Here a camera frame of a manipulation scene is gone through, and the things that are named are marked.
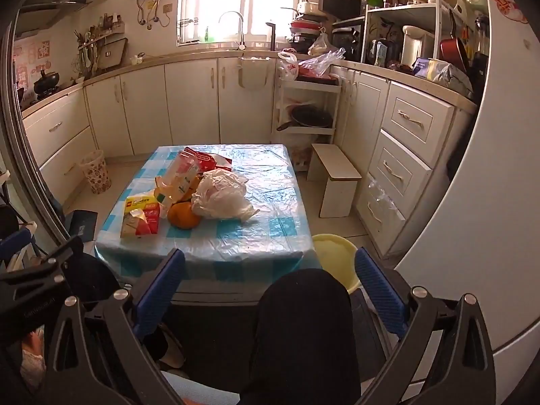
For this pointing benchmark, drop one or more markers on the red white plastic bag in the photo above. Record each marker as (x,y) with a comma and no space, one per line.
(289,67)

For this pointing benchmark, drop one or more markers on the yellow plastic basin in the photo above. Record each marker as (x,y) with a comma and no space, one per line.
(333,257)

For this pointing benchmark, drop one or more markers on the bag of onions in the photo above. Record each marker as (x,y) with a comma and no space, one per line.
(301,157)

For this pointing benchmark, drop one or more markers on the white thermos pot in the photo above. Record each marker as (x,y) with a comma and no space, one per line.
(415,46)

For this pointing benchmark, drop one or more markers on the hanging cabinet door bin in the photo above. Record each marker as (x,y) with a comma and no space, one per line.
(253,74)

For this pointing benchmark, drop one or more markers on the black cooking pot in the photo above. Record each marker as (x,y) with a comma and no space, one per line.
(45,83)

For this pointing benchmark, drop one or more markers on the blue food bag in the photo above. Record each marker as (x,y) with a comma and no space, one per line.
(424,67)

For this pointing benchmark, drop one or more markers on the green print carton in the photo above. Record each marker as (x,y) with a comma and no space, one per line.
(168,194)

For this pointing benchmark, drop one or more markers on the black frying pan with lid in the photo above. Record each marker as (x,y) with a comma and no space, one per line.
(312,116)

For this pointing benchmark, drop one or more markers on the kitchen window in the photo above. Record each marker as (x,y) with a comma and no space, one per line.
(219,0)

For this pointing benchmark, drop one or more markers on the orange peel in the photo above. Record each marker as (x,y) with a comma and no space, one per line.
(183,217)

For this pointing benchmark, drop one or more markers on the wall utensil rack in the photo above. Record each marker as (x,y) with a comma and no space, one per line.
(86,50)

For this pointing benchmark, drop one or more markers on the wall spice shelf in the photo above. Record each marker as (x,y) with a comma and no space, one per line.
(112,25)

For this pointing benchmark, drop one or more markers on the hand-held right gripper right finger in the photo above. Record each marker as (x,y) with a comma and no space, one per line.
(379,291)

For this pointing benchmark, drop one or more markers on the dark striped apron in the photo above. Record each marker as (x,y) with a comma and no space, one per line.
(462,143)

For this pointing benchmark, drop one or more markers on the clear bag with red contents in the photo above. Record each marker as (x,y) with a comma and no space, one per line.
(320,63)

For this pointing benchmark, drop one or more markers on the white refrigerator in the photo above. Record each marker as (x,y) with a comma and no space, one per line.
(485,198)

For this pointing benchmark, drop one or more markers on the blue white carton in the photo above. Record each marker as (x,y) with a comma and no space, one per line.
(379,52)

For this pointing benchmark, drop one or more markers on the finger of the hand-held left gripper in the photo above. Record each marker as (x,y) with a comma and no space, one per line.
(50,263)
(17,238)

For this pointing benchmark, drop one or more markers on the white kitchen base cabinets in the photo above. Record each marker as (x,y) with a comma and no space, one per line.
(190,101)

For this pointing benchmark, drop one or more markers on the floral wastebasket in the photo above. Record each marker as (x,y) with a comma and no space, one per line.
(96,173)

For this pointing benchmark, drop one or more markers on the white storage rack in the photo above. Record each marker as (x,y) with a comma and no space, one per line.
(312,86)

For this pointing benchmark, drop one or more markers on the person's leg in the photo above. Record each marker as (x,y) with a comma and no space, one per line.
(93,276)
(303,329)

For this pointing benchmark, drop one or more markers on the white drawer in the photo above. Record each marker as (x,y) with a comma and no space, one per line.
(415,164)
(438,109)
(392,236)

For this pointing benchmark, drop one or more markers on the dark floor mat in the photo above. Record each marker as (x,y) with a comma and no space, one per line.
(82,225)

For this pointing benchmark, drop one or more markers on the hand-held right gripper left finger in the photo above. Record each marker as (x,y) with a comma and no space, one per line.
(162,291)

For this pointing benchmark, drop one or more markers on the blender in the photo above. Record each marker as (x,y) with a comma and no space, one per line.
(481,33)

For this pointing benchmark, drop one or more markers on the black water tap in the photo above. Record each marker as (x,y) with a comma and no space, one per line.
(272,36)

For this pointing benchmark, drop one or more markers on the black toaster oven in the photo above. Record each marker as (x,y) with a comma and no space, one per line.
(348,42)

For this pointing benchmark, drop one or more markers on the black microwave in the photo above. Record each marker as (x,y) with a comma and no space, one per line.
(341,6)

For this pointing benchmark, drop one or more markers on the white wooden stool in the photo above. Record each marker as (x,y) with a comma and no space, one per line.
(335,168)

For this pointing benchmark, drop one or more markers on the clear plastic bag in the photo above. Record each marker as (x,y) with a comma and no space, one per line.
(382,196)

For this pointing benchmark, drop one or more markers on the white countertop shelf rack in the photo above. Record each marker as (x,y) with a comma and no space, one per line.
(405,10)

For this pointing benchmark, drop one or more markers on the black framed board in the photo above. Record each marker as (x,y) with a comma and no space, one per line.
(113,52)

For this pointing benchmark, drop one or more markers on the red packet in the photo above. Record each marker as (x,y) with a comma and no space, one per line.
(215,160)

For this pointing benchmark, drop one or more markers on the wall socket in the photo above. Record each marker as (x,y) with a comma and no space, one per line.
(167,8)

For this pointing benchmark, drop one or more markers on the person's right leg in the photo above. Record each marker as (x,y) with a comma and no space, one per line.
(303,329)

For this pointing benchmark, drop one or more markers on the red pan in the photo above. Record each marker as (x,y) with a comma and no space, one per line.
(453,52)

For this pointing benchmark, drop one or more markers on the red pot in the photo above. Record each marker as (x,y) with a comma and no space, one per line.
(303,24)

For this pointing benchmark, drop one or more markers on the yellow drink carton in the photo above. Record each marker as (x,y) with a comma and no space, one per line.
(141,219)

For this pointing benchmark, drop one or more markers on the person's left leg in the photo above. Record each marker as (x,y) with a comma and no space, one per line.
(93,276)

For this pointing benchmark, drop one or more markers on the blue checkered plastic tablecloth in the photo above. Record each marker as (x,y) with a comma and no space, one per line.
(261,219)

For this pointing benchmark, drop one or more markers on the grey yellow food bag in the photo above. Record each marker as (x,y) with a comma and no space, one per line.
(453,76)

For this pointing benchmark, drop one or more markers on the range hood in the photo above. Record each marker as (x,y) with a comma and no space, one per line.
(46,12)

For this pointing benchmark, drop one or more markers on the clear plastic package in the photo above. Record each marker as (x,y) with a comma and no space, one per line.
(185,164)

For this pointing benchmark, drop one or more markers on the chrome sink faucet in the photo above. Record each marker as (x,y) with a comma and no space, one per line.
(241,29)

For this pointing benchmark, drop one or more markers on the clear bag with yellow food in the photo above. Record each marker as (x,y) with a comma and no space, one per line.
(320,46)

